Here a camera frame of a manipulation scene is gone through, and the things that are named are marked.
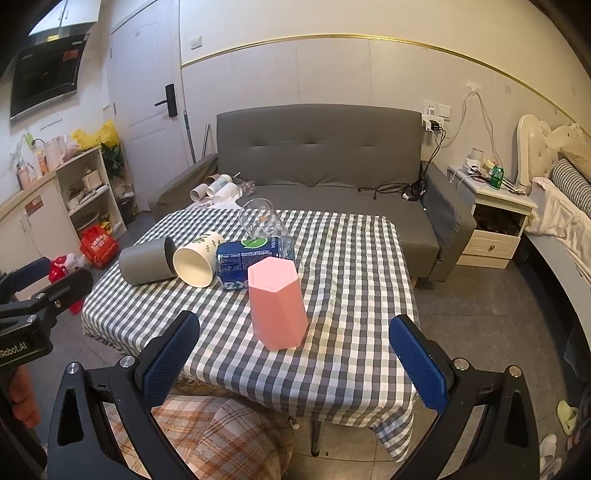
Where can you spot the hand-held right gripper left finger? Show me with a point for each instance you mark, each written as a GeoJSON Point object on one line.
{"type": "Point", "coordinates": [168, 360]}

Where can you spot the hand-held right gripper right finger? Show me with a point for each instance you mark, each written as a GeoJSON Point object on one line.
{"type": "Point", "coordinates": [418, 360]}

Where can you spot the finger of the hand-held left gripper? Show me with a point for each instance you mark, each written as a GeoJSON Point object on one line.
{"type": "Point", "coordinates": [32, 272]}
{"type": "Point", "coordinates": [71, 286]}

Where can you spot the pink faceted cup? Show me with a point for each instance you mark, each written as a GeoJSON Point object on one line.
{"type": "Point", "coordinates": [277, 304]}

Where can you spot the grey cup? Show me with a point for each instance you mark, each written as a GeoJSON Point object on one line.
{"type": "Point", "coordinates": [143, 261]}

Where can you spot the white leaf-print cup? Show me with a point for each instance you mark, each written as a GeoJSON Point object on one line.
{"type": "Point", "coordinates": [196, 265]}

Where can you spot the white paper cup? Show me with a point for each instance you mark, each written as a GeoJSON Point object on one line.
{"type": "Point", "coordinates": [226, 193]}
{"type": "Point", "coordinates": [201, 190]}
{"type": "Point", "coordinates": [217, 184]}

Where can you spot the clear glass cup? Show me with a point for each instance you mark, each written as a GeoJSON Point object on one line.
{"type": "Point", "coordinates": [261, 221]}

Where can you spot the person's left hand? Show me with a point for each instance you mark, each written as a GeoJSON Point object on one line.
{"type": "Point", "coordinates": [22, 394]}

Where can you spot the red and white bag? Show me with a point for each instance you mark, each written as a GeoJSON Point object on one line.
{"type": "Point", "coordinates": [64, 266]}

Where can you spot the red carton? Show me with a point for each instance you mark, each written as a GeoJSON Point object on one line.
{"type": "Point", "coordinates": [97, 244]}

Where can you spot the cream kitchen cabinet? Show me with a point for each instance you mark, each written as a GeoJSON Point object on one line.
{"type": "Point", "coordinates": [41, 217]}

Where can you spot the plaid cushion stool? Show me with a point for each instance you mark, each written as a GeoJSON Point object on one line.
{"type": "Point", "coordinates": [207, 438]}

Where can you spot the grey checkered tablecloth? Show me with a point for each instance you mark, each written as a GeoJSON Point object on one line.
{"type": "Point", "coordinates": [351, 286]}

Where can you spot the pink kettle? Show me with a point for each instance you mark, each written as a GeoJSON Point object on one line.
{"type": "Point", "coordinates": [57, 152]}

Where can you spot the blue label plastic bottle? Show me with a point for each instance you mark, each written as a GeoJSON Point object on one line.
{"type": "Point", "coordinates": [244, 263]}

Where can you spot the metal table leg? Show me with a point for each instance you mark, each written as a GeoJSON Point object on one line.
{"type": "Point", "coordinates": [315, 436]}

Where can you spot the green plant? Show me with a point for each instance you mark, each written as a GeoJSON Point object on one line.
{"type": "Point", "coordinates": [113, 159]}

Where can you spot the yellow plastic bag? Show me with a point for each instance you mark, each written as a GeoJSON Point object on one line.
{"type": "Point", "coordinates": [99, 136]}

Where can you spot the pale yellow slipper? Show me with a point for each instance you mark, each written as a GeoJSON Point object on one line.
{"type": "Point", "coordinates": [567, 415]}

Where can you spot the cream nightstand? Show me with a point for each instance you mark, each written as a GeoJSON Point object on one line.
{"type": "Point", "coordinates": [496, 221]}

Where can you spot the white slipper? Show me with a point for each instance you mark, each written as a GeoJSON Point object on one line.
{"type": "Point", "coordinates": [549, 454]}

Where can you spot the bed with cream headboard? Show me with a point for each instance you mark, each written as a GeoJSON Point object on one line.
{"type": "Point", "coordinates": [561, 240]}

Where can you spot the black range hood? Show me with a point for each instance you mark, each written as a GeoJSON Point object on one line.
{"type": "Point", "coordinates": [44, 78]}

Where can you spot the green can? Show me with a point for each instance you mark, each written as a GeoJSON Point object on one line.
{"type": "Point", "coordinates": [497, 177]}

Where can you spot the white door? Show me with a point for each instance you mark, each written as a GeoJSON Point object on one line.
{"type": "Point", "coordinates": [143, 92]}

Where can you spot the black door lock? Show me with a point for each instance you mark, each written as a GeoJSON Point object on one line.
{"type": "Point", "coordinates": [170, 99]}

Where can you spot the grey sofa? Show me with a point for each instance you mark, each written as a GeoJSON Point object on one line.
{"type": "Point", "coordinates": [323, 161]}

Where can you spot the checkered pillow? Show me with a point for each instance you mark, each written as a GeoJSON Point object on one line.
{"type": "Point", "coordinates": [572, 184]}

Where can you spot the white charger plug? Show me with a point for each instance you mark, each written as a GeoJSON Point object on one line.
{"type": "Point", "coordinates": [434, 125]}

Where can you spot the white wall socket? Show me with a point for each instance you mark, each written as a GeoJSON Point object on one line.
{"type": "Point", "coordinates": [436, 110]}

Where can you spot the white wall cabinet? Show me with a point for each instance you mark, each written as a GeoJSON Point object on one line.
{"type": "Point", "coordinates": [69, 14]}

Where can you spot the white light switch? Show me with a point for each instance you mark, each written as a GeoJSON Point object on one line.
{"type": "Point", "coordinates": [195, 42]}

